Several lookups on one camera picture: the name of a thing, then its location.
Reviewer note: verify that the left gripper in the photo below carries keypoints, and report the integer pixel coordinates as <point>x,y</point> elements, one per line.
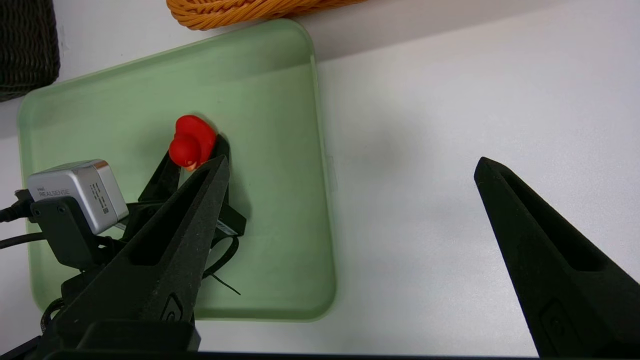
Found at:
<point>231,220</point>

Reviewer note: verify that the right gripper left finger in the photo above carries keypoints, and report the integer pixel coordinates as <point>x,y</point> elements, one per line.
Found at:
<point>150,270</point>

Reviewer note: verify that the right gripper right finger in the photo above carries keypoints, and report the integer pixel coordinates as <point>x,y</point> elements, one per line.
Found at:
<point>575,290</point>

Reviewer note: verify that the red rubber duck toy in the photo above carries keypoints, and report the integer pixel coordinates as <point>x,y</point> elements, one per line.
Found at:
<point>192,140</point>

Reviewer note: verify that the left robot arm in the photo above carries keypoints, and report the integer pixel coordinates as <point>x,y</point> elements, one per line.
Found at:
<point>80,287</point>

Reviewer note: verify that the orange wicker basket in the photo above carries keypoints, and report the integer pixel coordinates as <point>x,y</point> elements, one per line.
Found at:
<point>250,12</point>

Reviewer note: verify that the dark brown wicker basket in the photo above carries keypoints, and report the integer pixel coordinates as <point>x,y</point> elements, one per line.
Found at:
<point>25,50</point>

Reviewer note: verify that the light green plastic tray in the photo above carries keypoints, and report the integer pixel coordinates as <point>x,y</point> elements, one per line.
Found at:
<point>275,175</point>

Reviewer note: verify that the left camera black mount bracket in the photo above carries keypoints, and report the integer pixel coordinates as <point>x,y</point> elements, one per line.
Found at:
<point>65,235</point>

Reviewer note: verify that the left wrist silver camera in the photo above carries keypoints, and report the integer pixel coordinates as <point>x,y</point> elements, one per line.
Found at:
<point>80,190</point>

